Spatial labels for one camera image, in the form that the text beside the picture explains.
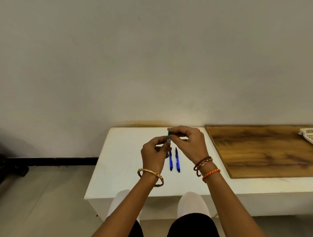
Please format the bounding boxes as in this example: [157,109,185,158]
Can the black tunic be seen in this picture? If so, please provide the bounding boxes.
[105,213,220,237]

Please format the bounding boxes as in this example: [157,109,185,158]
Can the person's right forearm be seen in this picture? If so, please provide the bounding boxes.
[204,172,266,237]

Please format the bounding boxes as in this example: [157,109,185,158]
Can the person's left hand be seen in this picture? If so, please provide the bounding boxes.
[141,135,172,175]

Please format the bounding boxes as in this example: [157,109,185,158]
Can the white trousers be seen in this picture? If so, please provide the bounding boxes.
[107,189,211,223]

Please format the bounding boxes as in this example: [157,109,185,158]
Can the person's right hand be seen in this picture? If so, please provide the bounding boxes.
[167,126,209,164]

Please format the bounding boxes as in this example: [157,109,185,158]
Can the orange braided bracelet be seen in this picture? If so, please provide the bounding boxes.
[202,169,221,184]

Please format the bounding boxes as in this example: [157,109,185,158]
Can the black object on floor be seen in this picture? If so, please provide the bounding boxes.
[0,146,30,184]

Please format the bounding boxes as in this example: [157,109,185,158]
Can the copper wire bracelet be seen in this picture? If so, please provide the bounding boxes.
[195,158,213,177]

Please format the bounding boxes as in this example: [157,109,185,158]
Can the person's left forearm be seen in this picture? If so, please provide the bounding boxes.
[92,174,159,237]

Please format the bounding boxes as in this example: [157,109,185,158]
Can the black skirting strip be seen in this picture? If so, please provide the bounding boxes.
[7,157,99,167]

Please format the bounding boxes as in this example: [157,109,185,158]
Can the gold bangle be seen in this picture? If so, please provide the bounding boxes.
[137,168,165,188]

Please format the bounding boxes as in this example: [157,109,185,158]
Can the brown band bracelet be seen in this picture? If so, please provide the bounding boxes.
[193,156,212,171]

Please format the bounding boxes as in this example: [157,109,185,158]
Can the wooden board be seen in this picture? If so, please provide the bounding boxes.
[205,125,313,179]

